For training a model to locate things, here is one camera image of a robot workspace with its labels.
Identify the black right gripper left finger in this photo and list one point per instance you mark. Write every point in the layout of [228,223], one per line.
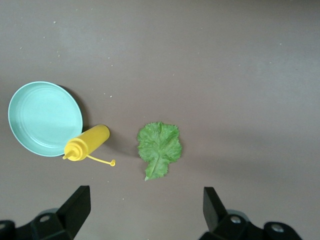
[75,212]

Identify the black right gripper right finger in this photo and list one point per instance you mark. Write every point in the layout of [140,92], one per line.
[215,217]

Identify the yellow squeeze bottle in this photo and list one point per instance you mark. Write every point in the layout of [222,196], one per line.
[90,142]

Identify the green lettuce leaf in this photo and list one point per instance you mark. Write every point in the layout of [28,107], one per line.
[160,147]

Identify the mint green plate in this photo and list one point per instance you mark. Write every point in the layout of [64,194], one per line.
[42,117]

